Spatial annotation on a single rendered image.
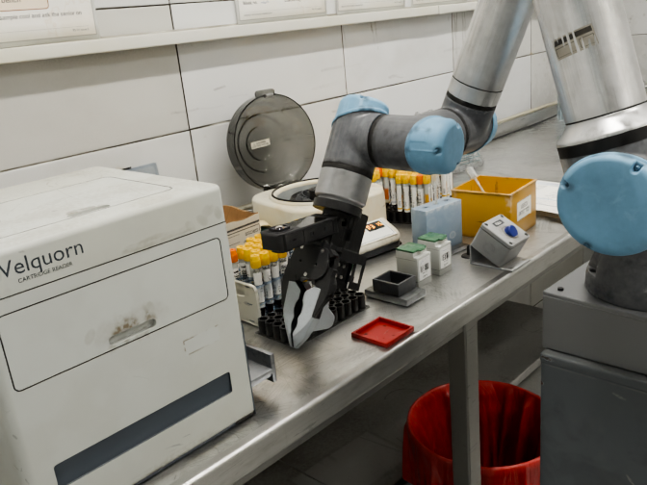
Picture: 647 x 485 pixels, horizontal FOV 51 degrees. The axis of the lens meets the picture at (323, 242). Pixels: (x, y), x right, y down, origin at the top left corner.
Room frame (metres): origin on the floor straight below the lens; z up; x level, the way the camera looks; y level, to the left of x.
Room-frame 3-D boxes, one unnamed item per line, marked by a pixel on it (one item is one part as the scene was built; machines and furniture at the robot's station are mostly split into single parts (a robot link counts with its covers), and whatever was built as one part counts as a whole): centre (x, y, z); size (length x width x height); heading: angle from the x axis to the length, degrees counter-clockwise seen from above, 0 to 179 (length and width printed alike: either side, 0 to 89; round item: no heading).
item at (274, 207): (1.37, -0.01, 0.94); 0.30 x 0.24 x 0.12; 36
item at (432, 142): (0.91, -0.15, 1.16); 0.11 x 0.11 x 0.08; 49
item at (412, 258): (1.11, -0.15, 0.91); 0.05 x 0.04 x 0.07; 45
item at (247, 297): (1.09, 0.08, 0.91); 0.20 x 0.10 x 0.07; 135
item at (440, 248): (1.16, -0.20, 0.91); 0.05 x 0.04 x 0.07; 45
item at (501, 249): (1.18, -0.31, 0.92); 0.13 x 0.07 x 0.08; 45
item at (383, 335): (0.92, -0.08, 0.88); 0.07 x 0.07 x 0.01; 45
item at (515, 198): (1.36, -0.37, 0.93); 0.13 x 0.13 x 0.10; 49
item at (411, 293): (1.06, -0.11, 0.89); 0.09 x 0.05 x 0.04; 45
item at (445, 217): (1.25, -0.23, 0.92); 0.10 x 0.07 x 0.10; 127
